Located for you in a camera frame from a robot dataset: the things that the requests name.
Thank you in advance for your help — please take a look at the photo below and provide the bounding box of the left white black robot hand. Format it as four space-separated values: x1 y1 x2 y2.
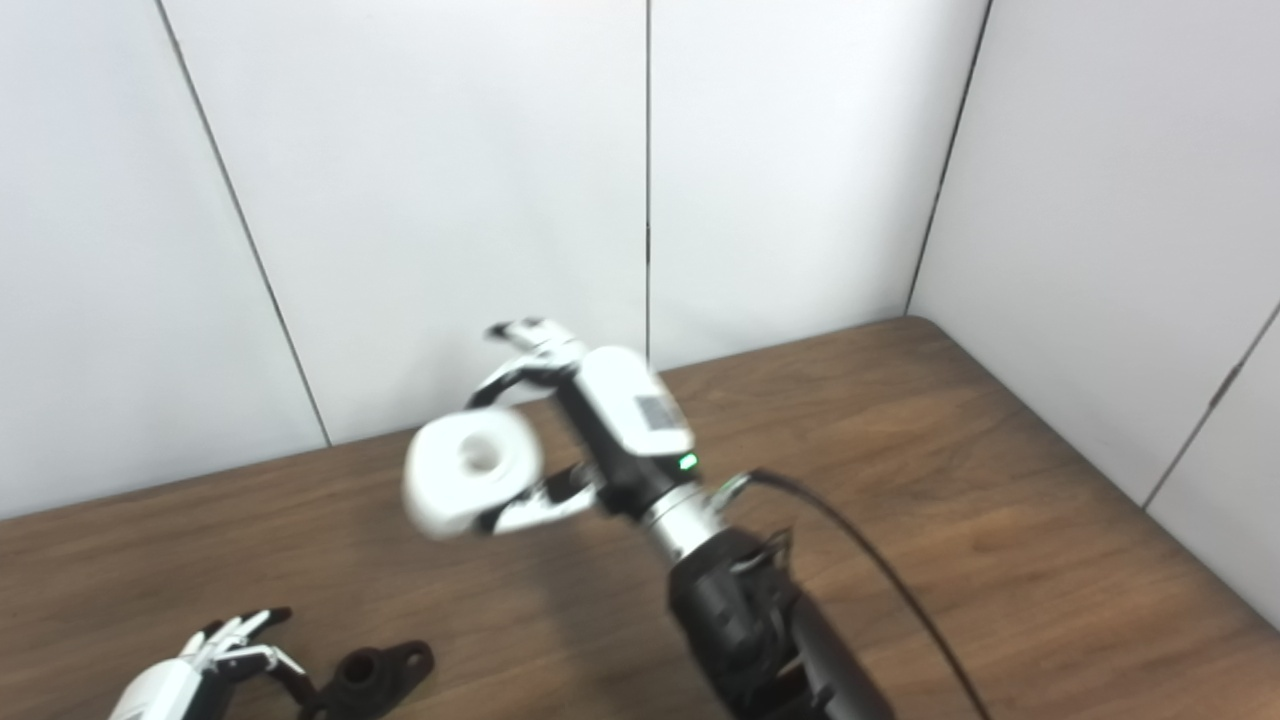
108 607 321 720

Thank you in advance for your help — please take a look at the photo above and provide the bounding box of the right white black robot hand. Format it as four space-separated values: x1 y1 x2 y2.
466 319 701 536

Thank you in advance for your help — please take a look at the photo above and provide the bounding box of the black plastic holder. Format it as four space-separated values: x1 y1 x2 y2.
300 640 435 720

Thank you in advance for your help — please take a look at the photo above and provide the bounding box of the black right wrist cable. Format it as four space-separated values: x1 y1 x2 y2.
715 468 991 720

